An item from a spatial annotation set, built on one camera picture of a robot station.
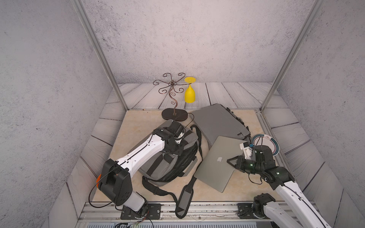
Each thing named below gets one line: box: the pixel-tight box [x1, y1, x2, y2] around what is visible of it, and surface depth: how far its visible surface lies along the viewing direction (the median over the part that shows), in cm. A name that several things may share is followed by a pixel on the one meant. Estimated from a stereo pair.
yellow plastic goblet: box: [184, 76, 197, 104], surface depth 101 cm
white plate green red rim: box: [251, 133, 280, 157], surface depth 102 cm
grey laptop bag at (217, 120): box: [189, 103, 252, 148], surface depth 107 cm
